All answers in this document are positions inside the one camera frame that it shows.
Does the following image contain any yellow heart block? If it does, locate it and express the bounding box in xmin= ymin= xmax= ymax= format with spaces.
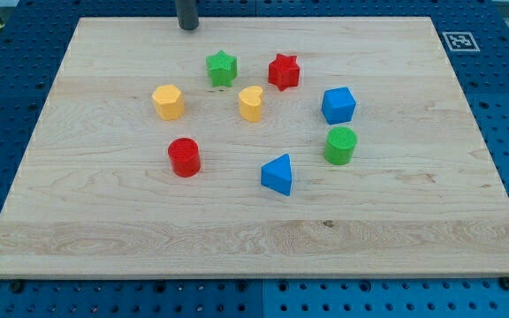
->
xmin=239 ymin=86 xmax=263 ymax=123

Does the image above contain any blue cube block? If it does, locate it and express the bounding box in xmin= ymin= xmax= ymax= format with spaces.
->
xmin=321 ymin=87 xmax=356 ymax=125

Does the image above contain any yellow hexagon block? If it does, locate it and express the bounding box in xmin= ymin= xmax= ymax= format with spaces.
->
xmin=152 ymin=85 xmax=185 ymax=121

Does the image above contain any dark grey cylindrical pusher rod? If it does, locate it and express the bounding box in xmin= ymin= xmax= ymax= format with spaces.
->
xmin=175 ymin=0 xmax=199 ymax=31

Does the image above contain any green cylinder block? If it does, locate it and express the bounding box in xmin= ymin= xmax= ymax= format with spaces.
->
xmin=323 ymin=126 xmax=358 ymax=165

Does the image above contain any green star block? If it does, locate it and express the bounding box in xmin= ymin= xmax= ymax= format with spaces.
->
xmin=206 ymin=50 xmax=238 ymax=87

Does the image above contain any red cylinder block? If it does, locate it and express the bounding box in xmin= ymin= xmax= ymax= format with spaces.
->
xmin=168 ymin=138 xmax=201 ymax=178

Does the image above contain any red star block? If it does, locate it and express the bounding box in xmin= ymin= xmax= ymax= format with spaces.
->
xmin=268 ymin=53 xmax=300 ymax=91

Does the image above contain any white fiducial marker tag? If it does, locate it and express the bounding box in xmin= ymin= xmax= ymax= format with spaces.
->
xmin=442 ymin=31 xmax=480 ymax=53

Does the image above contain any light wooden board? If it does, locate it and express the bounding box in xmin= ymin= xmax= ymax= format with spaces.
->
xmin=0 ymin=17 xmax=509 ymax=280

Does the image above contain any blue triangle block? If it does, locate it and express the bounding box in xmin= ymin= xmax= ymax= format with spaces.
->
xmin=261 ymin=154 xmax=292 ymax=196

